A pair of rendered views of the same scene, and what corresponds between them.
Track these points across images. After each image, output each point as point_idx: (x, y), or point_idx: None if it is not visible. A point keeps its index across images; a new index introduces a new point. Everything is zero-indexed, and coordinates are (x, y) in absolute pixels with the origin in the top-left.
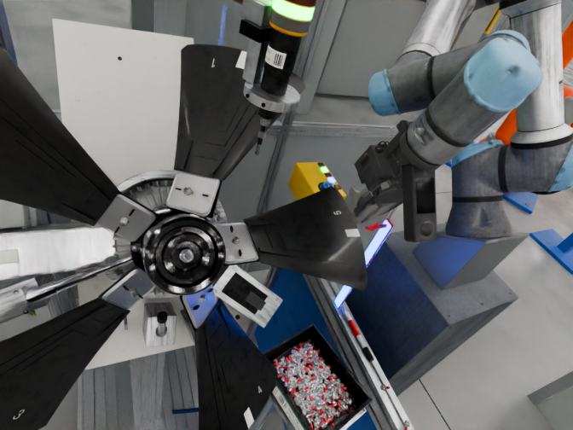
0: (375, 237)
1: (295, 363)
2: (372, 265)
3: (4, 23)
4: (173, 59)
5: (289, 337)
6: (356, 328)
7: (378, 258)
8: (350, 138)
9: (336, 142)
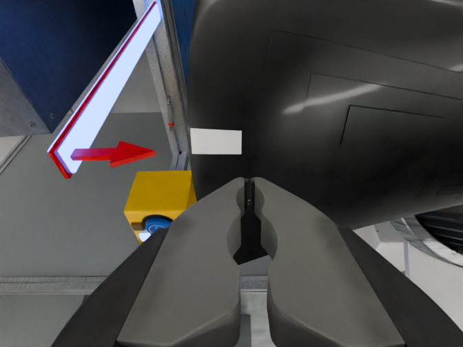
0: (99, 123)
1: None
2: (68, 78)
3: None
4: None
5: (190, 9)
6: None
7: (56, 87)
8: (74, 272)
9: (96, 266)
